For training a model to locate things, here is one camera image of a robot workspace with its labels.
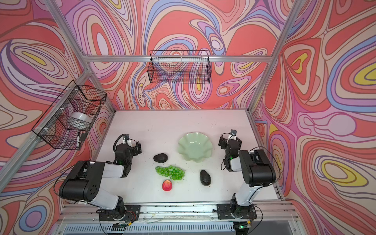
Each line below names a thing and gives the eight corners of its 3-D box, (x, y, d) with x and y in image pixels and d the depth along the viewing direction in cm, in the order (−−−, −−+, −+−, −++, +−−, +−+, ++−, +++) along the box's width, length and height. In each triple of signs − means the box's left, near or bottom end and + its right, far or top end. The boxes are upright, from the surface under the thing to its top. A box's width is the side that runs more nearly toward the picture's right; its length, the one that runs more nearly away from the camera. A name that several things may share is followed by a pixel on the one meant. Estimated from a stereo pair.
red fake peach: (162, 191, 81) (161, 189, 78) (163, 182, 85) (162, 179, 81) (171, 191, 81) (171, 189, 78) (172, 182, 85) (171, 179, 81)
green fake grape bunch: (155, 173, 88) (154, 170, 85) (160, 163, 92) (159, 160, 88) (181, 182, 85) (180, 180, 81) (185, 172, 88) (184, 169, 85)
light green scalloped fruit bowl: (178, 164, 92) (177, 160, 88) (179, 136, 106) (179, 131, 102) (212, 164, 92) (213, 160, 88) (209, 136, 106) (210, 131, 102)
